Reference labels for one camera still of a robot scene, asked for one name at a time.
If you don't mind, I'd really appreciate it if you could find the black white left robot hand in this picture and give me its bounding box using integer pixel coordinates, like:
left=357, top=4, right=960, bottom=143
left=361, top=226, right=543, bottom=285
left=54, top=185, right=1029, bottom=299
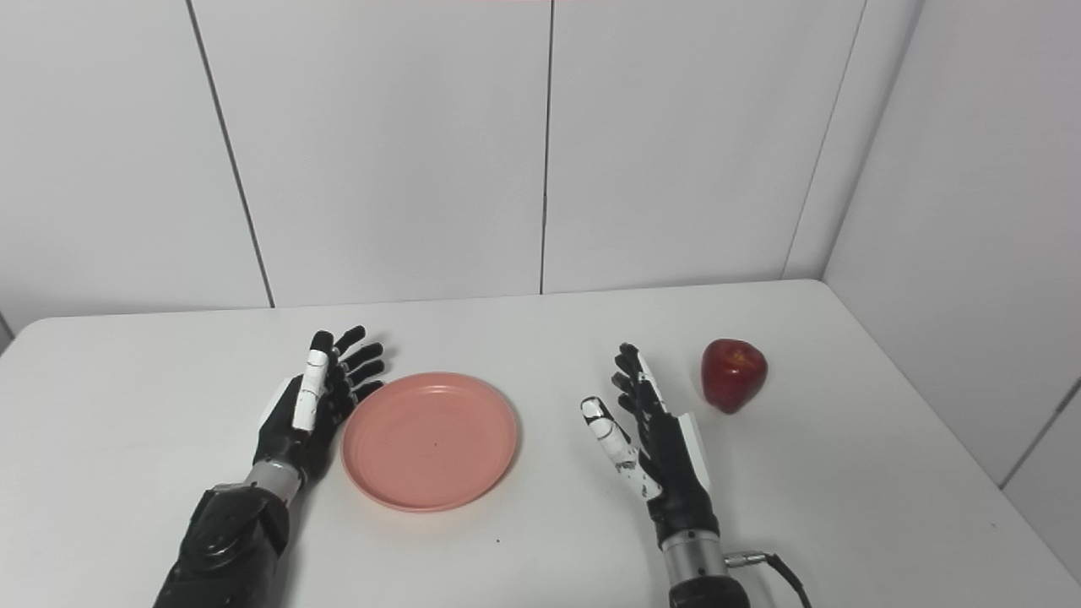
left=253, top=325, right=387, bottom=482

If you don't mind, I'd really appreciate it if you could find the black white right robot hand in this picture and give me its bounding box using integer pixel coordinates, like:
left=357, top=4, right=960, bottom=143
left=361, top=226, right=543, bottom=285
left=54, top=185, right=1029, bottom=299
left=579, top=342, right=723, bottom=543

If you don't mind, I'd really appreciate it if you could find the red apple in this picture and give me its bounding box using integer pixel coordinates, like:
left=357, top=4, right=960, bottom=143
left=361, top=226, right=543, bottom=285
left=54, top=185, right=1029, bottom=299
left=700, top=339, right=769, bottom=415

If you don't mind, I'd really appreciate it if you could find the pink round plate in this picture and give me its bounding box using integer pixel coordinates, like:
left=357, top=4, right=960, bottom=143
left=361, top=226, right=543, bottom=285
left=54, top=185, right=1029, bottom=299
left=340, top=372, right=519, bottom=513

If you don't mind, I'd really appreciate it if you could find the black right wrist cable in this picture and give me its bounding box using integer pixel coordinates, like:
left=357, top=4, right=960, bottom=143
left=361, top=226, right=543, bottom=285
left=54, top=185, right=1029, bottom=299
left=722, top=549, right=813, bottom=608

